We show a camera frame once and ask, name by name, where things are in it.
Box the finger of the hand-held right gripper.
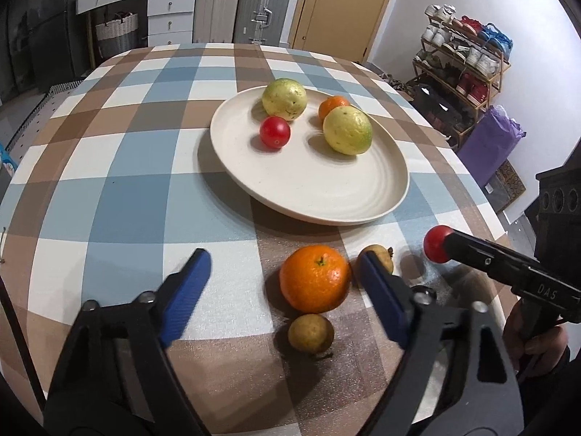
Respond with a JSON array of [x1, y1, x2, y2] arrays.
[[441, 228, 541, 284]]

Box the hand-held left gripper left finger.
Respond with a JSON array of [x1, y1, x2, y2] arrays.
[[43, 248, 214, 436]]

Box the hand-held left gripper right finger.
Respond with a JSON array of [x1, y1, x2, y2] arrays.
[[362, 251, 527, 436]]

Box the red tomato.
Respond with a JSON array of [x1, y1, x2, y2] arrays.
[[423, 226, 452, 264], [259, 116, 291, 150]]

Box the brown longan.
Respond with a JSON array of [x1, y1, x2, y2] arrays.
[[356, 244, 395, 278], [288, 313, 336, 355]]

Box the large orange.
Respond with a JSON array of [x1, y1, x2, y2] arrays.
[[279, 244, 352, 314]]

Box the cream round plate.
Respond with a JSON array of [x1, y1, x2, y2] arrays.
[[210, 85, 410, 225]]

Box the green patched yellow guava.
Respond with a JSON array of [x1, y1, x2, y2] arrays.
[[322, 105, 373, 155]]

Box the small orange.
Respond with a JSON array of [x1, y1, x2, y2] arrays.
[[318, 95, 351, 121]]

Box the person's right forearm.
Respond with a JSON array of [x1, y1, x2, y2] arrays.
[[517, 345, 581, 436]]

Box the person's right hand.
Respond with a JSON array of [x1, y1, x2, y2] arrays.
[[503, 300, 570, 380]]

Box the patterned doormat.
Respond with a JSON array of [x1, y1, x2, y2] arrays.
[[483, 159, 527, 212]]

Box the purple bag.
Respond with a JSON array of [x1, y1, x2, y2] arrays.
[[456, 104, 527, 187]]

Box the checked tablecloth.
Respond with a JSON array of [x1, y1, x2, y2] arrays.
[[0, 43, 511, 436]]

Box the black bag with white paper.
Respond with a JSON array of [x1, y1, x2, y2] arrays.
[[411, 79, 455, 119]]

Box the wooden shoe rack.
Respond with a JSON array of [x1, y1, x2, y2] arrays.
[[411, 4, 511, 150]]

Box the scattered pile of shoes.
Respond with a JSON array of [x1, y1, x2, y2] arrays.
[[367, 61, 418, 98]]

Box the rows of sneakers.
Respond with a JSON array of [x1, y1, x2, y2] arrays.
[[420, 4, 513, 105]]

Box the blue packet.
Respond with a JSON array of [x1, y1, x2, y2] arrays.
[[0, 143, 16, 178]]

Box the dotted floor rug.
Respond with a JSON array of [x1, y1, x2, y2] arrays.
[[0, 79, 85, 160]]

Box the woven basket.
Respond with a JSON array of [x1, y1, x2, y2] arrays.
[[94, 11, 139, 57]]

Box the wooden door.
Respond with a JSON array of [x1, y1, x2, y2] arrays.
[[288, 0, 402, 62]]

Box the white drawer desk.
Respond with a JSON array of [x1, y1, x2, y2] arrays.
[[75, 0, 198, 66]]

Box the beige suitcase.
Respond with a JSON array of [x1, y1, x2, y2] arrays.
[[193, 0, 243, 45]]

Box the silver suitcase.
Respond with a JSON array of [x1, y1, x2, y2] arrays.
[[233, 0, 293, 47]]

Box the grey refrigerator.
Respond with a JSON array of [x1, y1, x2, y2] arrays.
[[0, 0, 87, 96]]

